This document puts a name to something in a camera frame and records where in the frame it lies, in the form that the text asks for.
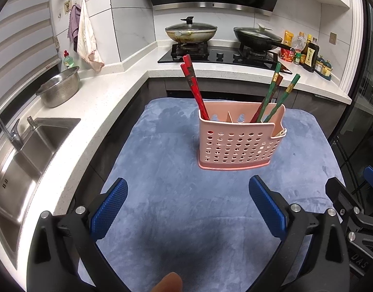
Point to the white hanging towel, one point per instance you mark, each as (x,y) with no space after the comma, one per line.
(87,46)

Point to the stainless steel sink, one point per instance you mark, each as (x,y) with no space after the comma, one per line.
(22,171)

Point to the black-framed glass door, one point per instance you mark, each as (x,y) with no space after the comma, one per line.
(353,139)

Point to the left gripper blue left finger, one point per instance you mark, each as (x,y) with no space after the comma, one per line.
(105,207)

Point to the right black wok with lid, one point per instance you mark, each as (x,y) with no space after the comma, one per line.
(259,39)

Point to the red seasoning tub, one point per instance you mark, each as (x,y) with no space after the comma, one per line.
(287,54)

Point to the stainless steel bowl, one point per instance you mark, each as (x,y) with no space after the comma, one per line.
(60,88)

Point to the green dish soap bottle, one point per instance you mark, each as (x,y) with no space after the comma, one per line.
(68,60)

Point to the clear plastic bottle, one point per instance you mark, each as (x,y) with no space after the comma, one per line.
(299,42)

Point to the pink perforated utensil basket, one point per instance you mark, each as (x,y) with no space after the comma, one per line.
(229,141)

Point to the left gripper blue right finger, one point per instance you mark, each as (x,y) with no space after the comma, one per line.
(271,205)

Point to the dark soy sauce bottle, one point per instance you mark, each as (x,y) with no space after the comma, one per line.
(310,54)

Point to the seasoning jar rack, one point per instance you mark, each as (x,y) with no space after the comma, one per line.
(323,67)

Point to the yellow seasoning packet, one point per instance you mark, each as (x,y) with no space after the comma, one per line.
(288,39)

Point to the black gas stove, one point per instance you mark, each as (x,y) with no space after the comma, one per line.
(203,53)

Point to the window blinds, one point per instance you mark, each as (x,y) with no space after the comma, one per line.
(27,46)

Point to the grey-blue plush mat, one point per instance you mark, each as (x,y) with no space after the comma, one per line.
(203,224)

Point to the purple hanging cloth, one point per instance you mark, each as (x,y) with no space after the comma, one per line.
(74,21)

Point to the person's left hand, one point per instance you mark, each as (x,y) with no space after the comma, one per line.
(172,282)

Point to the maroon chopstick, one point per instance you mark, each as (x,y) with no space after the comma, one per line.
(279,79)

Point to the bright red chopstick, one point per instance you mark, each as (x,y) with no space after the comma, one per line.
(191,91)
(194,88)

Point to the white ceramic spoon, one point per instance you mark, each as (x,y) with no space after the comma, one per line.
(281,133)

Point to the green chopstick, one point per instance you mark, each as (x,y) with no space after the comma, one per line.
(283,98)
(257,117)

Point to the chrome kitchen faucet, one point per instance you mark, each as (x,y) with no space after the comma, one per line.
(13,135)

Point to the left wok with lid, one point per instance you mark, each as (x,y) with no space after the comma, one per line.
(190,32)

